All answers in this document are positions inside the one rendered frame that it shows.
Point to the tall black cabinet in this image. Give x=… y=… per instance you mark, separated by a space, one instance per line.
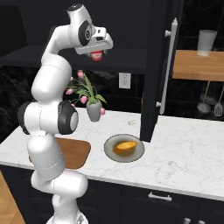
x=151 y=73

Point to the wooden wall shelf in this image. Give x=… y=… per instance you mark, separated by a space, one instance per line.
x=198 y=65

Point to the white canister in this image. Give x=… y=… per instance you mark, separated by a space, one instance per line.
x=207 y=42

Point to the golden croissant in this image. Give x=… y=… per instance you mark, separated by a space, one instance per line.
x=125 y=146

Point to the white wall outlet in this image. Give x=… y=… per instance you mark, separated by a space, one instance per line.
x=124 y=80

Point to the silver cabinet knob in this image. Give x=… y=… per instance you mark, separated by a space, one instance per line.
x=201 y=222
x=187 y=221

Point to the small red round object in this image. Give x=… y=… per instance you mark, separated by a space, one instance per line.
x=97 y=56

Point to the hanging grey ladle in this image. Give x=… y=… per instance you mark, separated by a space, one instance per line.
x=203 y=106

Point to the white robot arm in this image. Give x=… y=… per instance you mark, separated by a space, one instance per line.
x=46 y=116

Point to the black drawer front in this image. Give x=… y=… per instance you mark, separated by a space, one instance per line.
x=137 y=204

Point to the hanging grey spatula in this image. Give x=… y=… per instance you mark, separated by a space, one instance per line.
x=218 y=109

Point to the black base cabinet run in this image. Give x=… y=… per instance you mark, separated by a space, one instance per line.
x=102 y=201

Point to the brown wooden cutting board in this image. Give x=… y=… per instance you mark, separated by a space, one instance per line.
x=75 y=151

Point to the grey vase with pink tulips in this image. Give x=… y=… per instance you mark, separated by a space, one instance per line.
x=94 y=110

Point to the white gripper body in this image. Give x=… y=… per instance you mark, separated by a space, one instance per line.
x=94 y=45

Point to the grey round plate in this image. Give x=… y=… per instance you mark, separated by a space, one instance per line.
x=110 y=150

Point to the black wall cabinet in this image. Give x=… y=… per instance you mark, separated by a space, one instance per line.
x=125 y=35

